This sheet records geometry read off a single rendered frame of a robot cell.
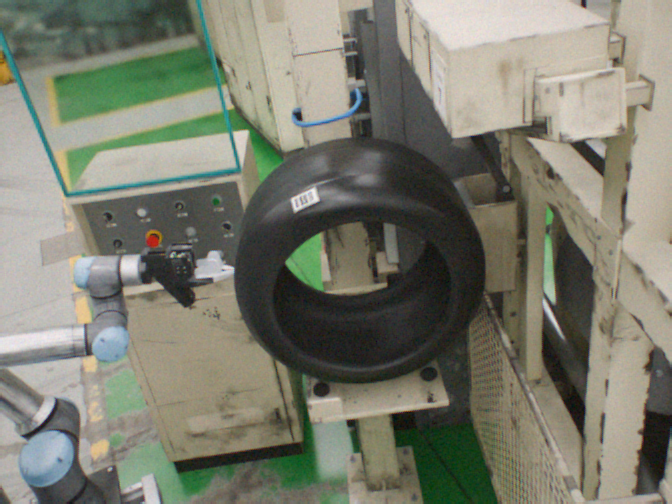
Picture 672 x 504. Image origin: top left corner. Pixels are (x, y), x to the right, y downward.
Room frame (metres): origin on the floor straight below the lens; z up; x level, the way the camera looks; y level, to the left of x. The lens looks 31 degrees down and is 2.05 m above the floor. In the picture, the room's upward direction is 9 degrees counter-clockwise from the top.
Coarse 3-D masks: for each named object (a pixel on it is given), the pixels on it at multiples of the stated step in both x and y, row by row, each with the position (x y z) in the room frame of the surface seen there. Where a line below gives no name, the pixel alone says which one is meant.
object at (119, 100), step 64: (0, 0) 1.88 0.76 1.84; (64, 0) 1.87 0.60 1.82; (128, 0) 1.87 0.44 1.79; (192, 0) 1.87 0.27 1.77; (64, 64) 1.88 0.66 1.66; (128, 64) 1.87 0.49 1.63; (192, 64) 1.87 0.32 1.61; (64, 128) 1.88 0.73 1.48; (128, 128) 1.87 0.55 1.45; (192, 128) 1.87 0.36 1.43; (64, 192) 1.87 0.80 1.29
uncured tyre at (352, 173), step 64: (256, 192) 1.42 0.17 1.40; (320, 192) 1.22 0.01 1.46; (384, 192) 1.21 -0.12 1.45; (448, 192) 1.27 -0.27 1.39; (256, 256) 1.21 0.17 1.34; (448, 256) 1.19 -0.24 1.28; (256, 320) 1.20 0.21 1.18; (320, 320) 1.46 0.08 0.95; (384, 320) 1.45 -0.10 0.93; (448, 320) 1.19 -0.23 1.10
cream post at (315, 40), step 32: (288, 0) 1.60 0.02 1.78; (320, 0) 1.60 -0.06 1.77; (288, 32) 1.61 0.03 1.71; (320, 32) 1.60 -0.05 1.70; (320, 64) 1.60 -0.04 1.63; (320, 96) 1.60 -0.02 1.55; (320, 128) 1.60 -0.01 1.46; (352, 128) 1.60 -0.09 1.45; (352, 224) 1.60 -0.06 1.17; (352, 256) 1.60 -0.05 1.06; (384, 416) 1.60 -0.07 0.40; (384, 448) 1.60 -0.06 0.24; (384, 480) 1.60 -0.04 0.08
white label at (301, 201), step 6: (306, 192) 1.23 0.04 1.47; (312, 192) 1.22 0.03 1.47; (294, 198) 1.23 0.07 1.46; (300, 198) 1.22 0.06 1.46; (306, 198) 1.21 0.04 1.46; (312, 198) 1.21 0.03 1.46; (318, 198) 1.20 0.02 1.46; (294, 204) 1.21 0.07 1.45; (300, 204) 1.21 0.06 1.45; (306, 204) 1.20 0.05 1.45; (294, 210) 1.20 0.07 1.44
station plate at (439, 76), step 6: (438, 66) 1.04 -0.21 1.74; (438, 72) 1.05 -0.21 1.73; (438, 78) 1.05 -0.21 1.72; (444, 78) 1.00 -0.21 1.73; (438, 84) 1.05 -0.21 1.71; (444, 84) 1.00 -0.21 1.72; (438, 90) 1.06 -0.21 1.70; (438, 96) 1.06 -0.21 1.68; (438, 102) 1.06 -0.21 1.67; (444, 102) 1.01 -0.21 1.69; (438, 108) 1.06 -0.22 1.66; (444, 108) 1.01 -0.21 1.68; (444, 114) 1.01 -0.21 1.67; (444, 120) 1.01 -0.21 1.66
